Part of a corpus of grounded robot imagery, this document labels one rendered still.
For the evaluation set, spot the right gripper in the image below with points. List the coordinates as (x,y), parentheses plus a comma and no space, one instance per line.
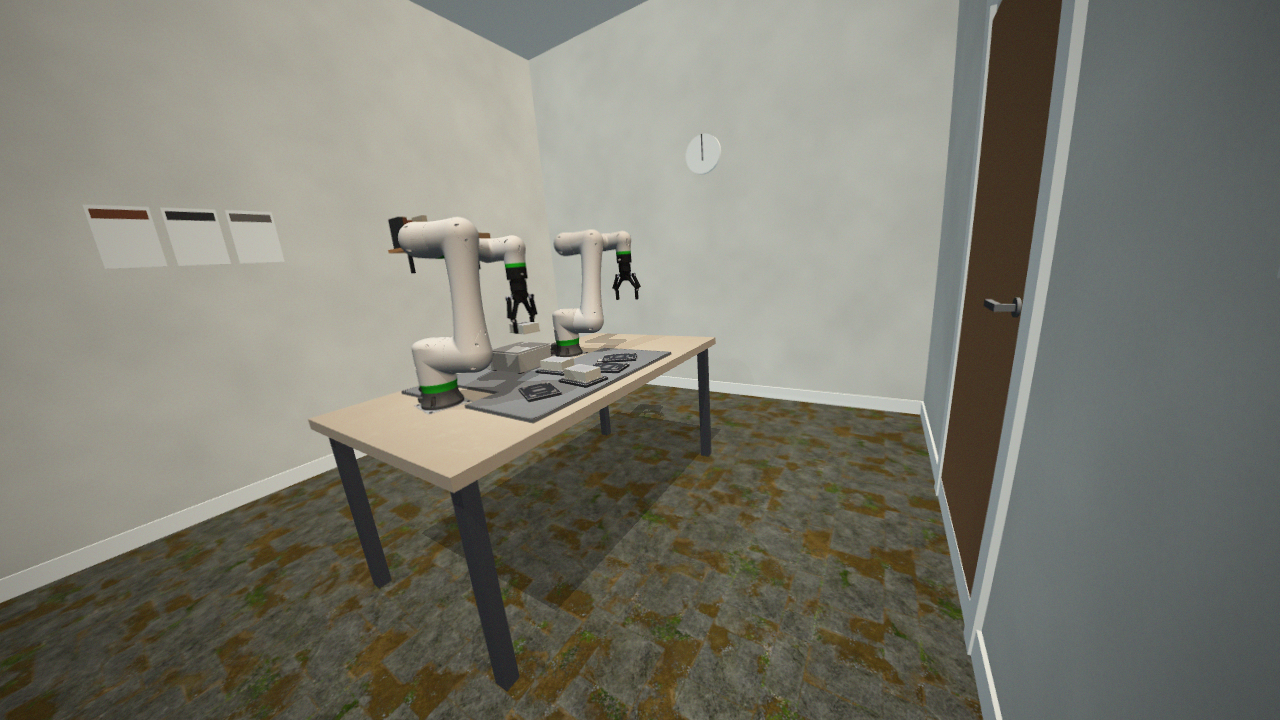
(519,287)

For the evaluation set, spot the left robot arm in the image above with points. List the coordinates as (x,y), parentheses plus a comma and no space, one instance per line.
(568,323)

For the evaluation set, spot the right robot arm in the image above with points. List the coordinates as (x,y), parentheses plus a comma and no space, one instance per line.
(438,360)

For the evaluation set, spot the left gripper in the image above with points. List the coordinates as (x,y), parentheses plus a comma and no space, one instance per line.
(625,275)

